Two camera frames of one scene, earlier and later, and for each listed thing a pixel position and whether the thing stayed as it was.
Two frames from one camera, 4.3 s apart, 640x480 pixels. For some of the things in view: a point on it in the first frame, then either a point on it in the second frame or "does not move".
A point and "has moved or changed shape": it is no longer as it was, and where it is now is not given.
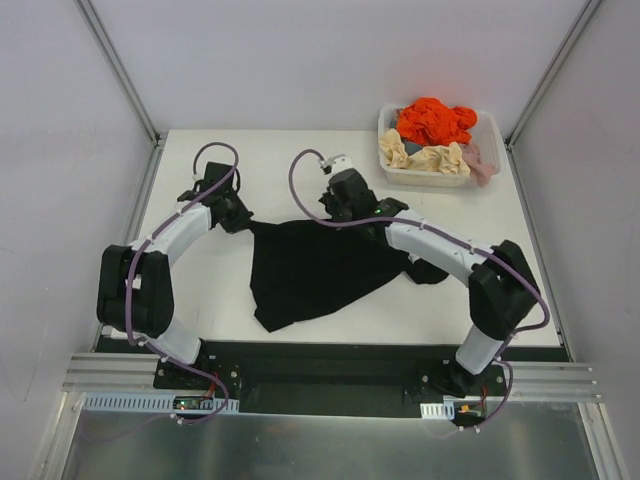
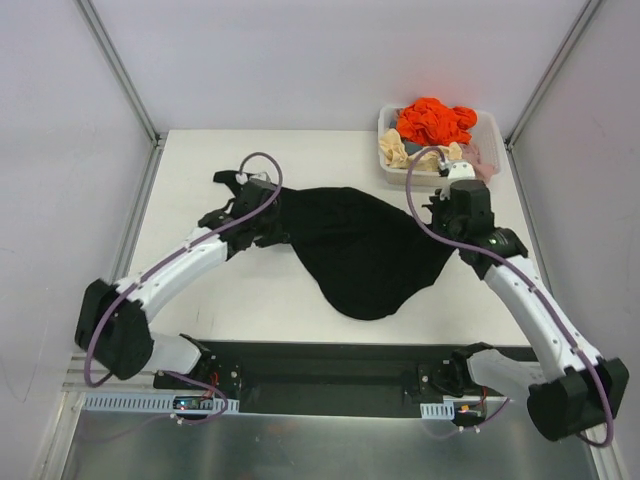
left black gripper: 238,218 -> 273,232
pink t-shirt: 481,172 does not move
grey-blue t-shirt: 412,148 does not move
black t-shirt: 300,268 has moved or changed shape
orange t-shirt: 436,124 does not move
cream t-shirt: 446,158 does not move
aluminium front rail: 133,373 does not move
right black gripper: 329,204 -> 445,220
